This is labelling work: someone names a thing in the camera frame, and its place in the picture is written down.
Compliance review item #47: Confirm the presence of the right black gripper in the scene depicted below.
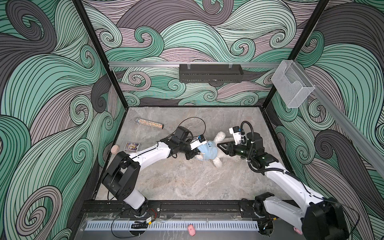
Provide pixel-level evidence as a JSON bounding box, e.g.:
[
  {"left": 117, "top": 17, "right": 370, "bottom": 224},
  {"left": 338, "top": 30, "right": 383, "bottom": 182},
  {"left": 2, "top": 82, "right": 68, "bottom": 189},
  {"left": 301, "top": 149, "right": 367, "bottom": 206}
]
[{"left": 217, "top": 140, "right": 256, "bottom": 160}]

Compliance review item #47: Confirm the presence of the white teddy bear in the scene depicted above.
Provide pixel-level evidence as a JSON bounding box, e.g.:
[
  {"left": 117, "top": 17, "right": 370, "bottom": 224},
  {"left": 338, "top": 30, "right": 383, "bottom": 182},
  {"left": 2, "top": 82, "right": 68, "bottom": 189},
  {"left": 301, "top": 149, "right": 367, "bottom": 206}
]
[{"left": 195, "top": 132, "right": 232, "bottom": 168}]

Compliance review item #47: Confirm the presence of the light blue fleece hoodie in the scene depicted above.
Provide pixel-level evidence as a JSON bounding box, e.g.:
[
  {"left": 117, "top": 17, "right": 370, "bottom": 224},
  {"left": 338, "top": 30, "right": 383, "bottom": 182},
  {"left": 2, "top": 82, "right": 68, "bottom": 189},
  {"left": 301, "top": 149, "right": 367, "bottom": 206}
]
[{"left": 195, "top": 141, "right": 219, "bottom": 161}]

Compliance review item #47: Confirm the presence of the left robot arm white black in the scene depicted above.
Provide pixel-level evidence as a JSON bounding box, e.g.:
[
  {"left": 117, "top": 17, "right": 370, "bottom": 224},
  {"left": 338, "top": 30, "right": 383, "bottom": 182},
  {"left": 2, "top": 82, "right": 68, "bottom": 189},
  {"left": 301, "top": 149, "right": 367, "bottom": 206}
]
[{"left": 102, "top": 127, "right": 207, "bottom": 215}]

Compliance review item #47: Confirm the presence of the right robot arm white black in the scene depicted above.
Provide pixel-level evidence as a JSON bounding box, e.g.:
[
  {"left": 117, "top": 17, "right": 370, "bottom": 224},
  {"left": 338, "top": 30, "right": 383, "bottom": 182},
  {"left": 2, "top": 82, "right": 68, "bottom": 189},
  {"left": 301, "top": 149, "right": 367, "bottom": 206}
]
[{"left": 217, "top": 133, "right": 350, "bottom": 240}]

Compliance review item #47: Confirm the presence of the glass tube with sprinkles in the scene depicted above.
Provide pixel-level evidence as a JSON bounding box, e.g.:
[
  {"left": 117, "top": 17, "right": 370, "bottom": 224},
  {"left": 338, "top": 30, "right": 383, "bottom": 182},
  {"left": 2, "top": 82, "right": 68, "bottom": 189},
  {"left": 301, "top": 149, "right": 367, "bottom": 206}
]
[{"left": 135, "top": 118, "right": 164, "bottom": 129}]

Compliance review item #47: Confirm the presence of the small colourful card pack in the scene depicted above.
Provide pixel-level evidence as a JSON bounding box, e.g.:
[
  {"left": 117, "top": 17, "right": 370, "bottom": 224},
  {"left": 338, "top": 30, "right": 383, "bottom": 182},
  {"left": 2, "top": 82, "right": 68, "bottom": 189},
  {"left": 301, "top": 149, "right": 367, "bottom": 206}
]
[{"left": 124, "top": 142, "right": 141, "bottom": 152}]

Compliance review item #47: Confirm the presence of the pink round ball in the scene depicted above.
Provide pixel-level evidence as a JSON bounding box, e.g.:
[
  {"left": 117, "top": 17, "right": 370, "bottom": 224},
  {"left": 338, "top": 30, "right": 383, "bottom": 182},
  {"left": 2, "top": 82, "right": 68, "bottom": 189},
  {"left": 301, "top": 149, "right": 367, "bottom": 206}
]
[{"left": 111, "top": 145, "right": 120, "bottom": 155}]

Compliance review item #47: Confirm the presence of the small pink toy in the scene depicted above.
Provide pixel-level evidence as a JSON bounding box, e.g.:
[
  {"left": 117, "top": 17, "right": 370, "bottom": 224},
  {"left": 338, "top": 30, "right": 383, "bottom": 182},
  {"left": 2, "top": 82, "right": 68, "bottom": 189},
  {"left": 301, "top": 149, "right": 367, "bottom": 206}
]
[{"left": 187, "top": 225, "right": 196, "bottom": 237}]

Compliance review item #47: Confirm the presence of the pink plush pig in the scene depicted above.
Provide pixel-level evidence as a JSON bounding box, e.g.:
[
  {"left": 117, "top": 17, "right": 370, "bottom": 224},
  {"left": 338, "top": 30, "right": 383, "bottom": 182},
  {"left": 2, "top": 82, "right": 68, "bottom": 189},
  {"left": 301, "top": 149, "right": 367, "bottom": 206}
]
[{"left": 294, "top": 228, "right": 303, "bottom": 235}]

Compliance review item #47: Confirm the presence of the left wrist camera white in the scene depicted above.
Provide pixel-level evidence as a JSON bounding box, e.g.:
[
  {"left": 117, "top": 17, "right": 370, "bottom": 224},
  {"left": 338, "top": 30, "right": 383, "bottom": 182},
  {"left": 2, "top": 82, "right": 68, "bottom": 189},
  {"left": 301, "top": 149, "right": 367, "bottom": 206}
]
[{"left": 190, "top": 135, "right": 207, "bottom": 150}]

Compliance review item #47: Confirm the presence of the right camera black cable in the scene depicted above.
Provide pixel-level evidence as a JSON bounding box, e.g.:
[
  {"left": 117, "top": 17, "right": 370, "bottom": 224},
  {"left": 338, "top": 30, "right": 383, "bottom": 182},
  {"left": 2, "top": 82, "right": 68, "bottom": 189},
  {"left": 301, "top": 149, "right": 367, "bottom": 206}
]
[{"left": 239, "top": 120, "right": 255, "bottom": 145}]

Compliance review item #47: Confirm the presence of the camera black cable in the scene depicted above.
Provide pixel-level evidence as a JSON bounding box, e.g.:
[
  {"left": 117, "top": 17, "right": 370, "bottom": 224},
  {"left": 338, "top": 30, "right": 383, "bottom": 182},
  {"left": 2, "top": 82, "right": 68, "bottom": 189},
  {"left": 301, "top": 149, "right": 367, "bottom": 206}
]
[
  {"left": 176, "top": 116, "right": 207, "bottom": 139},
  {"left": 239, "top": 120, "right": 255, "bottom": 145}
]

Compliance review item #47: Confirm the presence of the left camera black cable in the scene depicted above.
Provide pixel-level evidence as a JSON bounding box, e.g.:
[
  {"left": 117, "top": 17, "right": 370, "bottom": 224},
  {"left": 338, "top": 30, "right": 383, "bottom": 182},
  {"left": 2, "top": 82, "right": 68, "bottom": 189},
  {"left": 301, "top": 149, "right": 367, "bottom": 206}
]
[{"left": 176, "top": 116, "right": 207, "bottom": 139}]

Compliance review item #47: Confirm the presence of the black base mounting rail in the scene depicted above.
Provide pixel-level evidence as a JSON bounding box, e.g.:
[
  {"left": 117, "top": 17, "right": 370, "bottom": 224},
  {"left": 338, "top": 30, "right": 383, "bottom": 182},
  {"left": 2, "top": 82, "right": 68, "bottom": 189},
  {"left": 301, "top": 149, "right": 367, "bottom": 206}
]
[{"left": 81, "top": 199, "right": 263, "bottom": 218}]

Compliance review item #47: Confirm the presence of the black wall tray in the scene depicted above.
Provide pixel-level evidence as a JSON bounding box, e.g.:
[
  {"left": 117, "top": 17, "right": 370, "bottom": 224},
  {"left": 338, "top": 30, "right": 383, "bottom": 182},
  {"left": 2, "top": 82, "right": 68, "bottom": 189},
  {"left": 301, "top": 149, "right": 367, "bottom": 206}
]
[{"left": 179, "top": 64, "right": 244, "bottom": 84}]

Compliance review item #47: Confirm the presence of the aluminium rail back wall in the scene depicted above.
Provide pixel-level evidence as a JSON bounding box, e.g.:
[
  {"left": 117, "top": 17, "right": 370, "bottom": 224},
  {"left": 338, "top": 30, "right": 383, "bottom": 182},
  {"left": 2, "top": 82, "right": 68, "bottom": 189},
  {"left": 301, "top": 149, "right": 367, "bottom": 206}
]
[{"left": 108, "top": 61, "right": 281, "bottom": 69}]

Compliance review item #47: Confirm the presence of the aluminium rail wall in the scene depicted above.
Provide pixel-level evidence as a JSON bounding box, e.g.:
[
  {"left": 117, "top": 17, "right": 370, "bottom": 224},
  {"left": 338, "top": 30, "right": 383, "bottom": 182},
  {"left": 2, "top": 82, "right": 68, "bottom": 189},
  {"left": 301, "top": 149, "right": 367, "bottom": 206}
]
[
  {"left": 108, "top": 61, "right": 281, "bottom": 69},
  {"left": 298, "top": 64, "right": 384, "bottom": 176}
]

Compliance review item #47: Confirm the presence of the clear plastic wall bin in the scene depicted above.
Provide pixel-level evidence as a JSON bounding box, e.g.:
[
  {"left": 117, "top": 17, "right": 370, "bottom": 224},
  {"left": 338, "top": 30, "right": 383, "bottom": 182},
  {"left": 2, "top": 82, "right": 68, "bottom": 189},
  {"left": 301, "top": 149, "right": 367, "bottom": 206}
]
[{"left": 272, "top": 60, "right": 315, "bottom": 109}]

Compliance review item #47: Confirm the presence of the white slotted cable duct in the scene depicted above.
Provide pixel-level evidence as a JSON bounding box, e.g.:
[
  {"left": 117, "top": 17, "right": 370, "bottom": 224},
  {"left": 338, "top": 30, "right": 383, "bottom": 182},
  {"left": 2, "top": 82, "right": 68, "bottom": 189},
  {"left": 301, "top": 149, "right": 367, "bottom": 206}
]
[{"left": 85, "top": 221, "right": 259, "bottom": 232}]

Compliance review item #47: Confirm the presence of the aluminium rail right wall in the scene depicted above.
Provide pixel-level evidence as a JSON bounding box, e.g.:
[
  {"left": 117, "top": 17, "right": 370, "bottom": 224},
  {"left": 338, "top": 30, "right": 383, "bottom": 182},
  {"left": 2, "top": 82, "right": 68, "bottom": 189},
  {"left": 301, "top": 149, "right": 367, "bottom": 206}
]
[{"left": 298, "top": 64, "right": 384, "bottom": 176}]

